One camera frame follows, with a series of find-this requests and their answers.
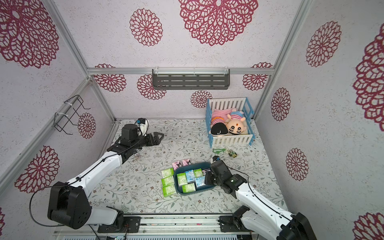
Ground green tissue pack bottom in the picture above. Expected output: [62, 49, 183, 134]
[162, 185, 177, 197]

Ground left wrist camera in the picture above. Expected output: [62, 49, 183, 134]
[136, 118, 149, 126]

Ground black-haired plush doll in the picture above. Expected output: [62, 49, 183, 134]
[210, 111, 248, 136]

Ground blue tissue pack top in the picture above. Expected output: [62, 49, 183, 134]
[185, 170, 195, 184]

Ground pink kuromi pack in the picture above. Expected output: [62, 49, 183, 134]
[182, 159, 192, 167]
[172, 161, 183, 171]
[202, 169, 211, 176]

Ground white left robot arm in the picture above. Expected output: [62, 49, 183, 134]
[48, 119, 165, 232]

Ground pink plush doll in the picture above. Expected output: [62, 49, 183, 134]
[211, 108, 237, 123]

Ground blue white toy crib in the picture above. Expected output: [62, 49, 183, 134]
[206, 98, 255, 148]

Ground green tissue pack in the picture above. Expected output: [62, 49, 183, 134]
[177, 173, 188, 187]
[161, 176, 175, 187]
[162, 185, 177, 197]
[161, 168, 174, 179]
[182, 183, 196, 194]
[193, 169, 204, 178]

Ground green carabiner keychain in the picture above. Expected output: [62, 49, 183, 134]
[213, 148, 227, 155]

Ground dark teal storage box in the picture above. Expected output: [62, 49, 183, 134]
[172, 161, 215, 195]

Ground small figurine keychain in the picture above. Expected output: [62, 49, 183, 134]
[228, 150, 238, 158]

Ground green tissue pack top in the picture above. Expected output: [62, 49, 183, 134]
[193, 169, 204, 178]

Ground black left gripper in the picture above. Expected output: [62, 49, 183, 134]
[132, 131, 165, 151]

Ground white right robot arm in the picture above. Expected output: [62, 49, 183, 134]
[206, 156, 317, 240]

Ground grey wall shelf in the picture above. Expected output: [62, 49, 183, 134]
[152, 69, 230, 91]

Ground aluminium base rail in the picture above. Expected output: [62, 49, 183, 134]
[50, 214, 262, 240]

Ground blue tissue pack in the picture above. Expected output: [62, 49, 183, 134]
[195, 176, 206, 189]
[185, 170, 195, 184]

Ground black wire wall rack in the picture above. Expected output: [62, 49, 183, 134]
[53, 95, 90, 136]

